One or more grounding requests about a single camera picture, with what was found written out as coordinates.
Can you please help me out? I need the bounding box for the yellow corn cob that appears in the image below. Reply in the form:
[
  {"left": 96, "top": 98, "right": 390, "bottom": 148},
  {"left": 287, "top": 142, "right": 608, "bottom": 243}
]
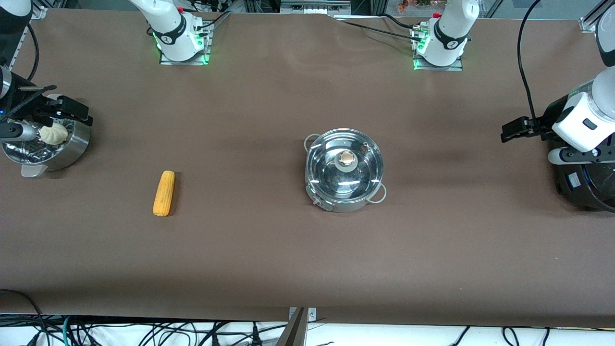
[{"left": 153, "top": 171, "right": 175, "bottom": 217}]

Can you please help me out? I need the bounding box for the glass pot lid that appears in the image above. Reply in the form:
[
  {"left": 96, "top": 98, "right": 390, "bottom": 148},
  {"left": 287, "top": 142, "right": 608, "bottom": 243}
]
[{"left": 306, "top": 128, "right": 383, "bottom": 200}]

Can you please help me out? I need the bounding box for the steel steamer pot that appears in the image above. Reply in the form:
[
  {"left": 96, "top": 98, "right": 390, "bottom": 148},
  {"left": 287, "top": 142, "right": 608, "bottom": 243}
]
[{"left": 1, "top": 94, "right": 91, "bottom": 178}]

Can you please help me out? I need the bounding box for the steel cooking pot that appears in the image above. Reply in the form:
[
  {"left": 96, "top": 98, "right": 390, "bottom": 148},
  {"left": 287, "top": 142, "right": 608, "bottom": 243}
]
[{"left": 304, "top": 132, "right": 387, "bottom": 213}]

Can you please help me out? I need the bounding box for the white steamed bun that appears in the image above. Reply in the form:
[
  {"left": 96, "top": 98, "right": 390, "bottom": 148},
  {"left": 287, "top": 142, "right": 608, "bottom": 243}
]
[{"left": 40, "top": 124, "right": 68, "bottom": 145}]

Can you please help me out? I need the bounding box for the black rice cooker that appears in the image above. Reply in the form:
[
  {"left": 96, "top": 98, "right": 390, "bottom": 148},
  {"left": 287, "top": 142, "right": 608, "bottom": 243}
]
[{"left": 544, "top": 95, "right": 615, "bottom": 213}]

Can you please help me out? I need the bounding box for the grey control box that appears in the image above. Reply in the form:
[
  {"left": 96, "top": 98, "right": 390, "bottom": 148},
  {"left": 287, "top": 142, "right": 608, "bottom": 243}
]
[{"left": 280, "top": 0, "right": 352, "bottom": 15}]

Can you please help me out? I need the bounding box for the brown table cover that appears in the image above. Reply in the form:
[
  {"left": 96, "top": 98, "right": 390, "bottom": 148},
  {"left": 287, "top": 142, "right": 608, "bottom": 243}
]
[{"left": 0, "top": 8, "right": 615, "bottom": 328}]

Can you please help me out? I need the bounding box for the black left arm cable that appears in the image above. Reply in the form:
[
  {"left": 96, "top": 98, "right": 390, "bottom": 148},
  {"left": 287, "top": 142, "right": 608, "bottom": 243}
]
[{"left": 517, "top": 0, "right": 554, "bottom": 131}]

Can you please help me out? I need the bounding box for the aluminium frame profile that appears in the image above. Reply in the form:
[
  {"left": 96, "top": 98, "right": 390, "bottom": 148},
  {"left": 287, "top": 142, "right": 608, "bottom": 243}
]
[
  {"left": 276, "top": 308, "right": 308, "bottom": 346},
  {"left": 9, "top": 5, "right": 49, "bottom": 70},
  {"left": 580, "top": 0, "right": 615, "bottom": 34}
]

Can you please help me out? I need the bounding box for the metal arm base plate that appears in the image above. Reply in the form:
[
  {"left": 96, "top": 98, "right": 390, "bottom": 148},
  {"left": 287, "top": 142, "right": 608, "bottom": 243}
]
[
  {"left": 413, "top": 26, "right": 464, "bottom": 72},
  {"left": 159, "top": 22, "right": 212, "bottom": 66}
]

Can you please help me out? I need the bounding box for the black base cable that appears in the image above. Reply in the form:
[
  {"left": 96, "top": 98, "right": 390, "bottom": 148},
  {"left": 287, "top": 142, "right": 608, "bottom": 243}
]
[
  {"left": 380, "top": 13, "right": 423, "bottom": 31},
  {"left": 196, "top": 11, "right": 233, "bottom": 31},
  {"left": 334, "top": 18, "right": 426, "bottom": 45}
]

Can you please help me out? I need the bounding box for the small metal bracket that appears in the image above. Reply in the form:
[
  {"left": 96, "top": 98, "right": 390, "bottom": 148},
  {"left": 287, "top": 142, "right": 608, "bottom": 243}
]
[{"left": 288, "top": 307, "right": 317, "bottom": 323}]

